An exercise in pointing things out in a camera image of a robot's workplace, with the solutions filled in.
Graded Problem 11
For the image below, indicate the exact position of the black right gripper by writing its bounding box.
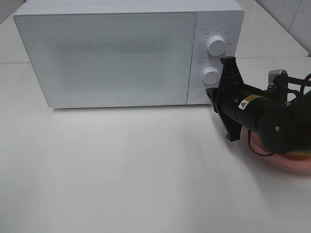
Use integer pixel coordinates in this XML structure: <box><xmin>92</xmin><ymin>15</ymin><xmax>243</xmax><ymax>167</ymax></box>
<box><xmin>206</xmin><ymin>56</ymin><xmax>263</xmax><ymax>142</ymax></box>

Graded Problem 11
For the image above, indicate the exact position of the burger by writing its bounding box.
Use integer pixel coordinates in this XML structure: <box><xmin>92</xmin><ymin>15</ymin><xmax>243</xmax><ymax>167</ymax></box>
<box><xmin>287</xmin><ymin>152</ymin><xmax>311</xmax><ymax>161</ymax></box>

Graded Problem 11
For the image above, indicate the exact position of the pink plate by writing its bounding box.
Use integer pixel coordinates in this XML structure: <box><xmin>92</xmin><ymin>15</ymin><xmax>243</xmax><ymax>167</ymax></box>
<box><xmin>250</xmin><ymin>133</ymin><xmax>311</xmax><ymax>176</ymax></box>

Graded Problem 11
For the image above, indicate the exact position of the white microwave door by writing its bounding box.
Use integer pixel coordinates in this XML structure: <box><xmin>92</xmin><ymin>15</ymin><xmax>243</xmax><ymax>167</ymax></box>
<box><xmin>14</xmin><ymin>12</ymin><xmax>196</xmax><ymax>108</ymax></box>

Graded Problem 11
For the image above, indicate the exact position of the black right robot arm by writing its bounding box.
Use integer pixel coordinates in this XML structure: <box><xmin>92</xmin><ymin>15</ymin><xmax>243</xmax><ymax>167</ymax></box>
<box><xmin>206</xmin><ymin>56</ymin><xmax>311</xmax><ymax>156</ymax></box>

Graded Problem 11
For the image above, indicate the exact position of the white lower microwave knob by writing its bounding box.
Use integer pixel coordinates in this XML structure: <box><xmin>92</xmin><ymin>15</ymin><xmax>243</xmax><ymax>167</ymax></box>
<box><xmin>201</xmin><ymin>67</ymin><xmax>220</xmax><ymax>85</ymax></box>

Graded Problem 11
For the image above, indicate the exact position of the white microwave knob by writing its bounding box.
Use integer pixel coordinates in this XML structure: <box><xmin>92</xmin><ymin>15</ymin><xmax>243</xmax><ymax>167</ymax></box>
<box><xmin>201</xmin><ymin>67</ymin><xmax>220</xmax><ymax>85</ymax></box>
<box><xmin>206</xmin><ymin>35</ymin><xmax>226</xmax><ymax>56</ymax></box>

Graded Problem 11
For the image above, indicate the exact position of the white upper microwave knob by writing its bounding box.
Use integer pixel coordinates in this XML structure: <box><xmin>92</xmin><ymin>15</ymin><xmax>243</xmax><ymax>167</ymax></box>
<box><xmin>206</xmin><ymin>35</ymin><xmax>226</xmax><ymax>56</ymax></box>

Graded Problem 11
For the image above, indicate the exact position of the white microwave oven body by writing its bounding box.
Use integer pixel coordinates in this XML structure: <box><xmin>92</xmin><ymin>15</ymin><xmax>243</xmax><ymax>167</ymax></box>
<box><xmin>14</xmin><ymin>0</ymin><xmax>244</xmax><ymax>105</ymax></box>

